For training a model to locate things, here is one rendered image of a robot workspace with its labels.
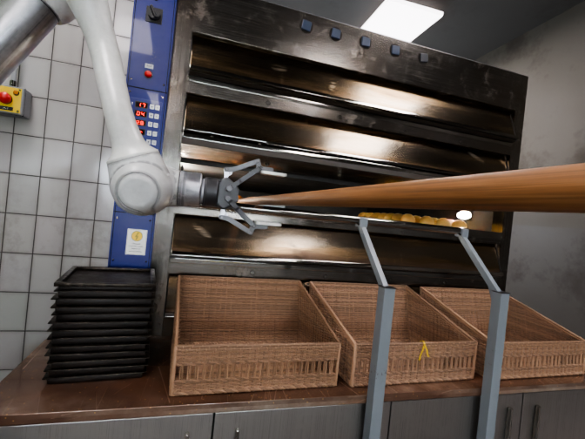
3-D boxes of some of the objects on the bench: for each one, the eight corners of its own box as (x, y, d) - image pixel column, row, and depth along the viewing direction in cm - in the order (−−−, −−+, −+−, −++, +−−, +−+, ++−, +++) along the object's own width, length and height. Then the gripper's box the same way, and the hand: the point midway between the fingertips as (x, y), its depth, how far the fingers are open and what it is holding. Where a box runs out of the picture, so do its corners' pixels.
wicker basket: (170, 338, 148) (176, 273, 147) (294, 336, 165) (300, 279, 165) (165, 399, 102) (175, 305, 101) (339, 388, 119) (348, 307, 119)
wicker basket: (411, 337, 183) (417, 285, 183) (494, 336, 201) (498, 288, 200) (489, 381, 137) (497, 312, 137) (587, 375, 154) (594, 314, 154)
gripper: (206, 145, 93) (284, 157, 99) (197, 238, 93) (274, 244, 99) (207, 139, 86) (291, 152, 92) (198, 240, 86) (281, 246, 92)
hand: (279, 199), depth 95 cm, fingers open, 13 cm apart
